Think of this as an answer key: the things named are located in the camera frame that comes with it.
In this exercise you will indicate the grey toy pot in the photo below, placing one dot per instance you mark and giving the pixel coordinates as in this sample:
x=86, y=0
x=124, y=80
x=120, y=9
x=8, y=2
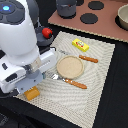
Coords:
x=62, y=7
x=41, y=40

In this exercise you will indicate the round beige plate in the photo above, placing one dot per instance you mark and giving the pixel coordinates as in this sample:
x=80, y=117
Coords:
x=70, y=67

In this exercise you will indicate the orange toy bread loaf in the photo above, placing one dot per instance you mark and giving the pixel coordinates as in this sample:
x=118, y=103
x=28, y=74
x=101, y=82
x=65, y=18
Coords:
x=32, y=93

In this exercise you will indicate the beige bowl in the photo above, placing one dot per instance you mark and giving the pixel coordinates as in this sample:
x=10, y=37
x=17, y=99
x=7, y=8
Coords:
x=123, y=16

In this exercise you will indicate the knife with orange handle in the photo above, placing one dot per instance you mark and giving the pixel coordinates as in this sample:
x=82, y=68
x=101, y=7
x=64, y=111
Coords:
x=80, y=56

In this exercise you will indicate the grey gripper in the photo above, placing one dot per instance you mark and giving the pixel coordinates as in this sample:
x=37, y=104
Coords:
x=29, y=81

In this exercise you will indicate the fork with orange handle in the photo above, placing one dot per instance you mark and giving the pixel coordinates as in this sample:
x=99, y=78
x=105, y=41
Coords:
x=74, y=83

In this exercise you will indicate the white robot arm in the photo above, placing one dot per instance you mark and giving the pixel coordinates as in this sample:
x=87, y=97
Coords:
x=22, y=66

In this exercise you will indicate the yellow toy box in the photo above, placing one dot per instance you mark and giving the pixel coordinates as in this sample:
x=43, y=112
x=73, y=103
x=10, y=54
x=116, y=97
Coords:
x=80, y=45

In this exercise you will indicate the white woven placemat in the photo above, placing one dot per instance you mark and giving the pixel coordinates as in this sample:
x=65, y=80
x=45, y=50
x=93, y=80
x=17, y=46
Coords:
x=64, y=105

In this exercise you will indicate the red toy tomato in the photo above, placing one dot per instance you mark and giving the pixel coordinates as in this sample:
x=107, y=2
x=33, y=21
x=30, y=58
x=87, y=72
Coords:
x=47, y=33

